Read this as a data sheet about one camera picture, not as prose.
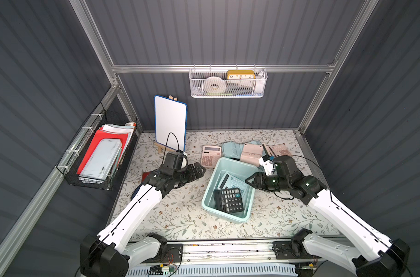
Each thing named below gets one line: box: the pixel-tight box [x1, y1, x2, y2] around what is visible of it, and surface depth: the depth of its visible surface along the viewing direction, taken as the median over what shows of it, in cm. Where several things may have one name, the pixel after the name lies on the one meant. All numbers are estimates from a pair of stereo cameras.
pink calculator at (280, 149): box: [267, 143, 292, 157], surface depth 110 cm
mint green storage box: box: [201, 157, 258, 223], surface depth 86 cm
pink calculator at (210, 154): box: [200, 144, 222, 168], surface depth 107 cm
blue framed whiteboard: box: [154, 95, 189, 152], surface depth 91 cm
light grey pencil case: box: [79, 138, 123, 180], surface depth 68 cm
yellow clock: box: [226, 69, 256, 80], surface depth 90 cm
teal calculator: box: [217, 171, 250, 198], surface depth 93 cm
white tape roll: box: [203, 76, 227, 94], surface depth 85 cm
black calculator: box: [214, 188, 244, 214], surface depth 86 cm
